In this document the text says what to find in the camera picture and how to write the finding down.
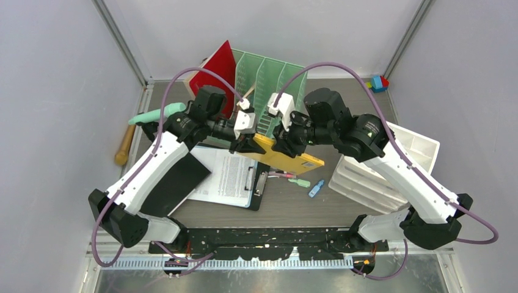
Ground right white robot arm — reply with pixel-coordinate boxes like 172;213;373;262
267;88;473;251

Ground orange illustrated book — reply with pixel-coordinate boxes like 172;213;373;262
242;82;257;100

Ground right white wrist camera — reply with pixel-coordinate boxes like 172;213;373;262
267;93;294;132

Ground pink pen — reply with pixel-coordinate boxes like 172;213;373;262
268;172;297;179

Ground mint green microphone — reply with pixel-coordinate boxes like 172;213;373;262
128;103;186;125

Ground white drawer organizer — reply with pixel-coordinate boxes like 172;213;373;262
327;121;440;215

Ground black clipboard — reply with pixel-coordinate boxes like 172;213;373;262
189;162;270;211

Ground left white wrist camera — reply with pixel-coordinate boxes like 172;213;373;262
233;98;257;137

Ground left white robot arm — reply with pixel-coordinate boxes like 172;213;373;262
88;85;258;253

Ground colourful toy blocks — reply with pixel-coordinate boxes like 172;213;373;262
366;75;390;93

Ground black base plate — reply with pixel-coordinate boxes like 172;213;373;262
163;228;389;261

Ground red notebook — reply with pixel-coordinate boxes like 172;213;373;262
184;40;238;118

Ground black book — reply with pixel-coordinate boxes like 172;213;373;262
140;153;211;217

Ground green file organizer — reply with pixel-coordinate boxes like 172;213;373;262
232;49;303;138

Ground green highlighter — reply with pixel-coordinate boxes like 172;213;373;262
288;178;311;188

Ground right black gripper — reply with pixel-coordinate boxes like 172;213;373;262
272;107;336;157

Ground yellow book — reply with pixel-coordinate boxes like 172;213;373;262
238;134;325;175

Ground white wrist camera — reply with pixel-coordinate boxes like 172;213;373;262
267;93;294;132
233;98;257;137

